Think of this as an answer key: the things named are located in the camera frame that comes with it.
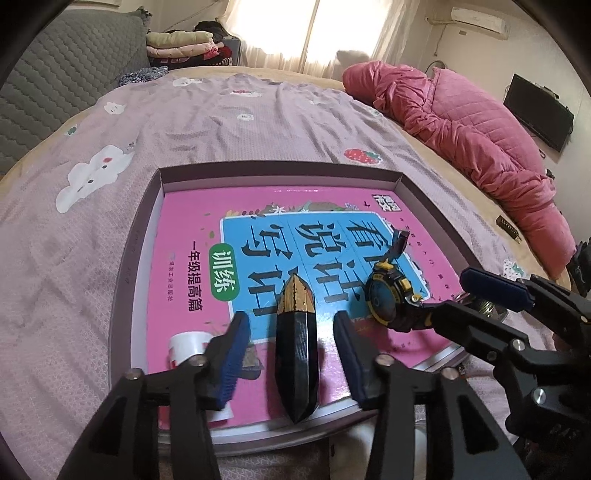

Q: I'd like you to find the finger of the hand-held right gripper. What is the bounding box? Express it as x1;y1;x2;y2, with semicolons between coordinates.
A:
427;301;555;370
460;267;591;324

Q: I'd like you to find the grey quilted headboard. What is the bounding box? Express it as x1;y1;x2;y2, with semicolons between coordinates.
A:
0;7;151;181

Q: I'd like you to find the pile of folded clothes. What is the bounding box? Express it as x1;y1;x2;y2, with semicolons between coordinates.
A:
145;21;241;70

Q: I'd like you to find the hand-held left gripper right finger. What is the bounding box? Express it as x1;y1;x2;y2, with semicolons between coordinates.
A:
333;311;532;480

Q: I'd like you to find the white air conditioner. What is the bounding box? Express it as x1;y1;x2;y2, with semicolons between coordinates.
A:
450;7;511;35

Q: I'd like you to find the black television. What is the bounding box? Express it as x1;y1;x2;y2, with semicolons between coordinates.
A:
502;74;575;153

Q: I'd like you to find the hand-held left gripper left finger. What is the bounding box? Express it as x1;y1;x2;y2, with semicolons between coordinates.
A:
55;312;251;480

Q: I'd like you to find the grey cushion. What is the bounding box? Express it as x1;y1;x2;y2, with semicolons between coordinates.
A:
335;48;370;70

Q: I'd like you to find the gold metal trinket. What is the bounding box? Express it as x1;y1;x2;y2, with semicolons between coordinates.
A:
464;295;509;321

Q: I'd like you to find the shallow grey cardboard box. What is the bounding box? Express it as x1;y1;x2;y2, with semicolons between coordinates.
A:
109;161;504;448

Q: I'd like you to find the white curtain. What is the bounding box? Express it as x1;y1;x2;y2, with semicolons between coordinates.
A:
217;0;416;79

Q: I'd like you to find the purple printed blanket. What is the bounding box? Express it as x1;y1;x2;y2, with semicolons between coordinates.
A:
0;74;555;480

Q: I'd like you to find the black faceted crystal-shaped case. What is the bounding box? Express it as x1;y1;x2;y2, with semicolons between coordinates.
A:
274;273;319;424

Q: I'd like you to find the white pill bottle red label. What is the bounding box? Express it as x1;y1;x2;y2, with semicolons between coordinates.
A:
167;332;234;428

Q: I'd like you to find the dark rectangular label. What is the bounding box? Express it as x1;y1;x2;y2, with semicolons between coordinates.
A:
495;215;522;241

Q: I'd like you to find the pink quilt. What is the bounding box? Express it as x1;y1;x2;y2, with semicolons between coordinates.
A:
342;61;578;280

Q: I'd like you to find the dark floral cloth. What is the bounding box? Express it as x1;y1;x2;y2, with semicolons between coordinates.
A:
117;66;169;88

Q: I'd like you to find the pink and blue book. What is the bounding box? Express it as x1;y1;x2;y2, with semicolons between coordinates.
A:
154;187;465;430

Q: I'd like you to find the yellow and black watch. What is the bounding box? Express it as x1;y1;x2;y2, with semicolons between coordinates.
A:
367;229;437;332

